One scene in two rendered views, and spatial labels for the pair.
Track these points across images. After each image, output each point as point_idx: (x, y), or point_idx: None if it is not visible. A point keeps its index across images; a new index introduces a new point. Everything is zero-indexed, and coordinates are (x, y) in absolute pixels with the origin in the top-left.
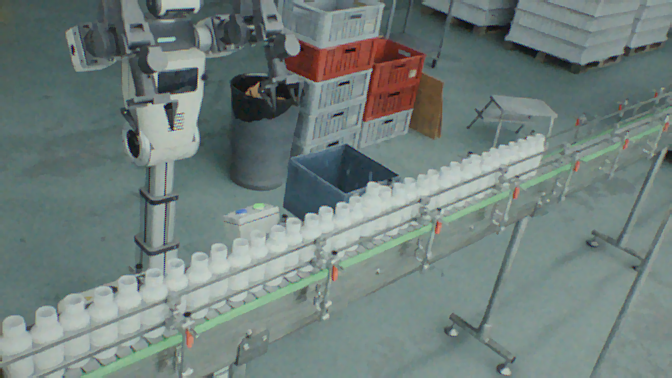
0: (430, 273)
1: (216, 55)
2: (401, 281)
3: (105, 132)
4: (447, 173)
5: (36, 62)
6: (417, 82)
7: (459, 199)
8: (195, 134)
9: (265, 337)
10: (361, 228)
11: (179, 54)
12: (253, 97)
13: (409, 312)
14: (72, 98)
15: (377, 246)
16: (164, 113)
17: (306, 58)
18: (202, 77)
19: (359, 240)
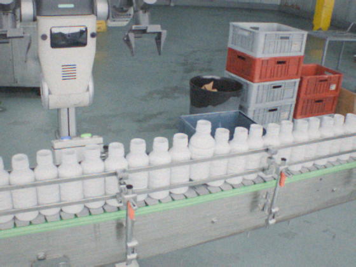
0: (323, 234)
1: (114, 23)
2: (297, 238)
3: (117, 116)
4: (302, 126)
5: (96, 77)
6: (337, 94)
7: (318, 156)
8: (89, 85)
9: (63, 264)
10: (191, 171)
11: (74, 16)
12: (201, 89)
13: (297, 264)
14: (107, 96)
15: (213, 193)
16: (58, 63)
17: (247, 65)
18: (91, 35)
19: (184, 182)
